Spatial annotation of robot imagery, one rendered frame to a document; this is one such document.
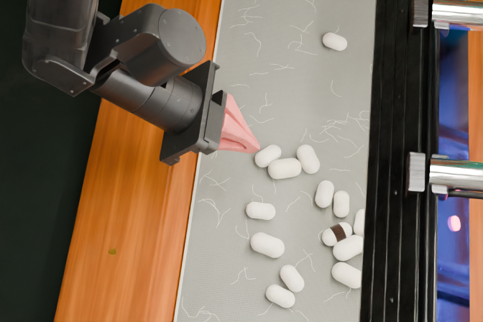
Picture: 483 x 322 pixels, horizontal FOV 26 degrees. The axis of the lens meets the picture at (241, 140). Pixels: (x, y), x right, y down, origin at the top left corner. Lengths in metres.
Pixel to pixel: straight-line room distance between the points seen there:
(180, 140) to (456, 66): 0.32
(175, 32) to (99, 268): 0.29
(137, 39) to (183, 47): 0.04
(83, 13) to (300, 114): 0.39
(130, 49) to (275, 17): 0.38
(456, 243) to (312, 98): 0.50
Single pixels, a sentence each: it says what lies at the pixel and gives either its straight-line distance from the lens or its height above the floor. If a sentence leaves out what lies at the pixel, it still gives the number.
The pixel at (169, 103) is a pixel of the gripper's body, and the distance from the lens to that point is 1.04.
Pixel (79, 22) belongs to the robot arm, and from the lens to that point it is 0.94.
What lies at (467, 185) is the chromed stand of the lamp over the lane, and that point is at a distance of 0.77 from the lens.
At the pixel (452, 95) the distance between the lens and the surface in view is 0.85.
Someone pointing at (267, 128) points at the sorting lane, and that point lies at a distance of 1.22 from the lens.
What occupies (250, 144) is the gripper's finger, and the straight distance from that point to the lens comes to 1.11.
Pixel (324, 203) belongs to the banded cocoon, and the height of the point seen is 0.75.
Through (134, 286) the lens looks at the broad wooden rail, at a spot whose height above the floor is 0.77.
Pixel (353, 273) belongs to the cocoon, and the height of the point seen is 0.76.
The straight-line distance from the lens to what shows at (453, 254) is 0.78.
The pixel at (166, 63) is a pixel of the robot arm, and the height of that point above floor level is 0.99.
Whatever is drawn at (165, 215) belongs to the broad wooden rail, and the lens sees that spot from 1.14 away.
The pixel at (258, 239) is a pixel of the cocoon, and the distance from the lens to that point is 1.13.
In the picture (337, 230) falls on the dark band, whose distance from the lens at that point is 1.14.
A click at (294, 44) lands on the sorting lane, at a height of 0.74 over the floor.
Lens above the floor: 1.78
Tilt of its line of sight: 59 degrees down
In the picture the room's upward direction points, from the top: straight up
